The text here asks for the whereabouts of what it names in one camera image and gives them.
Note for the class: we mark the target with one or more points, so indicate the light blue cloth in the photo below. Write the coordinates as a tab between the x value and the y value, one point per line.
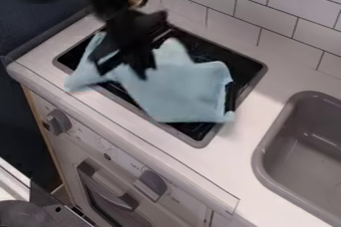
182	88

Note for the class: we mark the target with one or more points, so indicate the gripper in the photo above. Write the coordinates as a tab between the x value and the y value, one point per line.
133	28

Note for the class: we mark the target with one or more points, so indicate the toy sink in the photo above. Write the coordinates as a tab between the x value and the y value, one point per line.
302	158

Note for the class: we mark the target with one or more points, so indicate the toy stove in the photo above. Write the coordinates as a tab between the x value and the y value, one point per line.
248	68

